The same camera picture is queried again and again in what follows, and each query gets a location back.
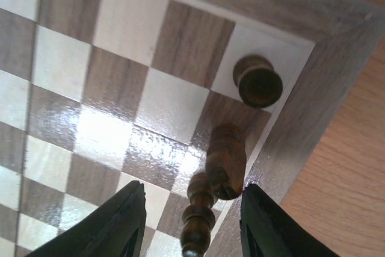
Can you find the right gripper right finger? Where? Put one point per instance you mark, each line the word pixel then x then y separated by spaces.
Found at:
pixel 267 230

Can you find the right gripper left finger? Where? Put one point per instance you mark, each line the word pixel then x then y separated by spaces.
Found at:
pixel 116 228

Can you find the dark bishop chess piece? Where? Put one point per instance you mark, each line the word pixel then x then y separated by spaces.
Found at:
pixel 198 218

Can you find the dark knight chess piece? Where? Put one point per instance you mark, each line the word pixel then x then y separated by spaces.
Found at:
pixel 226 161

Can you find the dark rook chess piece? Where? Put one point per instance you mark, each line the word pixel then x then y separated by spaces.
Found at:
pixel 258 84

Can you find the wooden chess board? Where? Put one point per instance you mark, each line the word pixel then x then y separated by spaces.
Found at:
pixel 98 93

